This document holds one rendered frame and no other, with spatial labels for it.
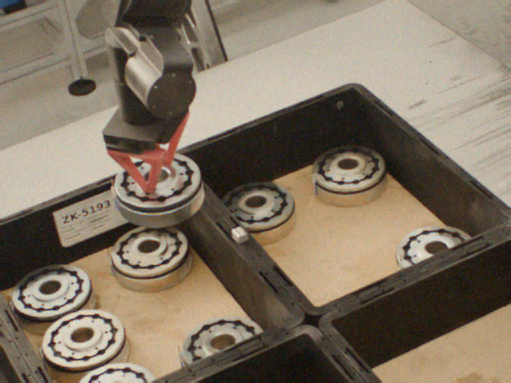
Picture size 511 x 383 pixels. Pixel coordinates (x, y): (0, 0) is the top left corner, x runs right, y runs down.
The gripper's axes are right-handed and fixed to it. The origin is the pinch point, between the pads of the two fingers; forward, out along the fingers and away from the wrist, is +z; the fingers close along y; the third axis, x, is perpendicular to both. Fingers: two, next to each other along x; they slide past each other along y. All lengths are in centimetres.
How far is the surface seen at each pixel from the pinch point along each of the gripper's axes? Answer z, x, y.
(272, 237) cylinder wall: 20.7, -8.0, 13.6
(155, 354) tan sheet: 20.8, -0.8, -9.9
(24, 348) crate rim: 10.7, 9.2, -21.1
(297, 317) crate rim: 9.9, -19.8, -9.2
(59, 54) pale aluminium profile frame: 103, 110, 153
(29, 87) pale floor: 118, 124, 155
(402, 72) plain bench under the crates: 38, -9, 77
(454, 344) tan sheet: 19.7, -35.8, 0.0
